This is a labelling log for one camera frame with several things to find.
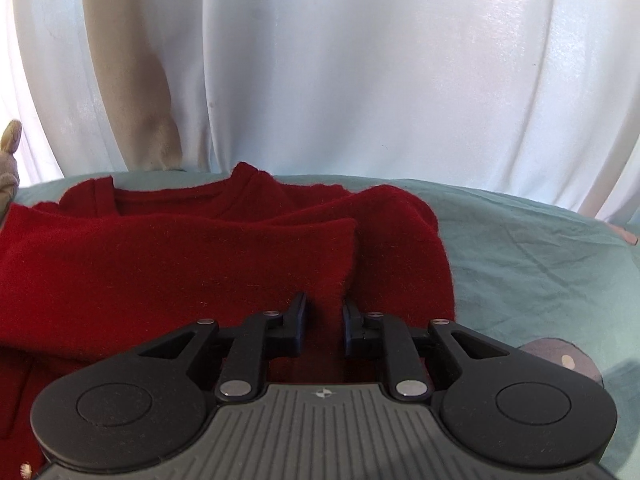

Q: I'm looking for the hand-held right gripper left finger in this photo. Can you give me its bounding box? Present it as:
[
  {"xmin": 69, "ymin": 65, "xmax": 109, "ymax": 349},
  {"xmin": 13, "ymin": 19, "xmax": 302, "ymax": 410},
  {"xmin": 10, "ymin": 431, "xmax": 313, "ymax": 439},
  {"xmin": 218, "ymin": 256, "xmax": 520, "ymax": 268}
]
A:
[{"xmin": 135, "ymin": 292, "xmax": 308, "ymax": 403}]

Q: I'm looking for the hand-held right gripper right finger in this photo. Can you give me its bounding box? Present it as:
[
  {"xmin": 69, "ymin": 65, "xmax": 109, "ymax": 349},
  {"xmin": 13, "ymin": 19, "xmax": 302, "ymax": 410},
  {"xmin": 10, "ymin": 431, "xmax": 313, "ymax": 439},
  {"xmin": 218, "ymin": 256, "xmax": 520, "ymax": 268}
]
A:
[{"xmin": 341, "ymin": 299, "xmax": 506, "ymax": 403}]

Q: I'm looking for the red knit sweater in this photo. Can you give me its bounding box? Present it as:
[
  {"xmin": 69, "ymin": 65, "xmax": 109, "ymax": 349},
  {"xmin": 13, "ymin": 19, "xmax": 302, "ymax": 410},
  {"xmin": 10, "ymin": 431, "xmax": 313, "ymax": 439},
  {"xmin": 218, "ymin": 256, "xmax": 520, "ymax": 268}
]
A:
[{"xmin": 0, "ymin": 161, "xmax": 457, "ymax": 480}]

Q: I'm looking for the light blue printed bedsheet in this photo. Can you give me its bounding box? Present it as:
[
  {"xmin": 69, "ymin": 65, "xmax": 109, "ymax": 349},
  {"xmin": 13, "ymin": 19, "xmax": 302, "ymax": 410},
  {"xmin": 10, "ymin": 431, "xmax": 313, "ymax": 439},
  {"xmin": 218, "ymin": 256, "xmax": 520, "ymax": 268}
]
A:
[{"xmin": 0, "ymin": 167, "xmax": 640, "ymax": 480}]

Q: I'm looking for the white curtain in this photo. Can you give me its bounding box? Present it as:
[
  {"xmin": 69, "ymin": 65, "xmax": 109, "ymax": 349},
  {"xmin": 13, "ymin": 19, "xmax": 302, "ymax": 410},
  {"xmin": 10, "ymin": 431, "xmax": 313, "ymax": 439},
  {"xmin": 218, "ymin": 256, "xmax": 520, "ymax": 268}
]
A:
[{"xmin": 0, "ymin": 0, "xmax": 640, "ymax": 246}]

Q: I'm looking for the beige curtain panel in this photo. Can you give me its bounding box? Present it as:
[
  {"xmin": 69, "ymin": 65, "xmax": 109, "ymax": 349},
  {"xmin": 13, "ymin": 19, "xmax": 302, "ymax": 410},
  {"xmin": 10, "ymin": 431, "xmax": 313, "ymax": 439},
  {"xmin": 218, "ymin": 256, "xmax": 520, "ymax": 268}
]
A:
[{"xmin": 80, "ymin": 0, "xmax": 183, "ymax": 173}]

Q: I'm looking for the beige plush toy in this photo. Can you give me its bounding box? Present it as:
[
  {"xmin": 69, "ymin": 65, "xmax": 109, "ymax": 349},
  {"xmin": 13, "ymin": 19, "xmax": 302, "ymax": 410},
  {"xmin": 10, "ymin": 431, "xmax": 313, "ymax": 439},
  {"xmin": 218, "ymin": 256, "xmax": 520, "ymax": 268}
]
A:
[{"xmin": 0, "ymin": 119, "xmax": 23, "ymax": 221}]

